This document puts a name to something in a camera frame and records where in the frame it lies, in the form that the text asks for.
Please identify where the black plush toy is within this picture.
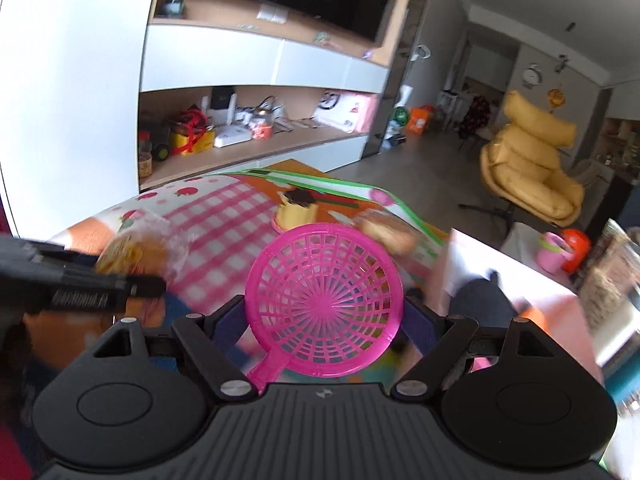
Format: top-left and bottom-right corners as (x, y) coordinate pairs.
(448, 271), (518, 327)

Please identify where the packaged bread bun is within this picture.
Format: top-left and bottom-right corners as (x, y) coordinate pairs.
(94, 209), (174, 298)

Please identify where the pink plastic strainer basket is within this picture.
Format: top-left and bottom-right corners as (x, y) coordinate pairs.
(244, 223), (404, 390)

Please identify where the colourful play mat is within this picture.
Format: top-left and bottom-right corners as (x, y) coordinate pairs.
(0, 158), (452, 480)

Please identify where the pink cardboard box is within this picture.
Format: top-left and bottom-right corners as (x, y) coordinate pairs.
(425, 229), (603, 382)

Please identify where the yellow pudding toy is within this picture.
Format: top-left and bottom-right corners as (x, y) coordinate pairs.
(272, 188), (318, 233)

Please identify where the orange plastic bucket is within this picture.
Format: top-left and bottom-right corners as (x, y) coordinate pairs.
(561, 229), (591, 274)

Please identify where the large glass nut jar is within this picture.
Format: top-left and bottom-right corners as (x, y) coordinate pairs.
(578, 219), (639, 333)

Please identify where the yellow lounge chair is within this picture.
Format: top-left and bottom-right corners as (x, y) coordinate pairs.
(480, 90), (585, 228)

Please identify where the white flat box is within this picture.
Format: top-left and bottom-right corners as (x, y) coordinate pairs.
(214, 125), (253, 148)

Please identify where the orange paper bag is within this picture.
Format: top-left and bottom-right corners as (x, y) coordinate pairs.
(406, 105), (434, 136)

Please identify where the watermelon ball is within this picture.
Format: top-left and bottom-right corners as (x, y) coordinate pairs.
(393, 106), (410, 127)

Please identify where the white SF parcel box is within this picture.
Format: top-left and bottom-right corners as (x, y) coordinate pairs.
(312, 90), (378, 133)

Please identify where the orange hanging ornament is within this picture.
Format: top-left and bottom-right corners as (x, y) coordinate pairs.
(547, 88), (566, 110)

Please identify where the panda wall clock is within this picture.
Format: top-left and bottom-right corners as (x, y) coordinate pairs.
(522, 63), (542, 89)

